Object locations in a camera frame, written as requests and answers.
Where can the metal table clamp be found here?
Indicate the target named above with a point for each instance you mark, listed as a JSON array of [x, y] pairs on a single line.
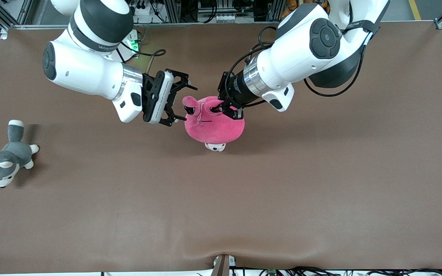
[[223, 266]]

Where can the aluminium table edge rail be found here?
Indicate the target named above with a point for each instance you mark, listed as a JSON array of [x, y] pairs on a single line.
[[205, 23]]

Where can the grey white husky plush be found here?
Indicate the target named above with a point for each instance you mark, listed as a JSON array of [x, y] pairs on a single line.
[[14, 153]]

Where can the small green circuit board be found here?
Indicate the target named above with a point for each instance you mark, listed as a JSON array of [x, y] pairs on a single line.
[[271, 272]]

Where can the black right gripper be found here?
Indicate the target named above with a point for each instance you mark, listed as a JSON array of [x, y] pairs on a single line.
[[177, 82]]

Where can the white power strip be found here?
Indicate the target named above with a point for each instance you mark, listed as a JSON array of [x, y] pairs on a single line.
[[144, 9]]

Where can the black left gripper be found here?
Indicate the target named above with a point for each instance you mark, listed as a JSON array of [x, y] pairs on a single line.
[[237, 91]]

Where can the brown table mat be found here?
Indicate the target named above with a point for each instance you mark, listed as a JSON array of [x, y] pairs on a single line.
[[221, 211]]

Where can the pale pink white plush dog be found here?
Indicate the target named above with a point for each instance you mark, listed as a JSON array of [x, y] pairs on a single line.
[[215, 147]]

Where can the round hot pink plush toy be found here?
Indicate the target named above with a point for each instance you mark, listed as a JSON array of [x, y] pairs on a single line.
[[213, 128]]

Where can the white connector block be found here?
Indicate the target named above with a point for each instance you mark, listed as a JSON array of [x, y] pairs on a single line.
[[225, 18]]

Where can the orange plush toys pile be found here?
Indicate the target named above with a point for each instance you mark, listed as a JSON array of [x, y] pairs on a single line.
[[294, 7]]

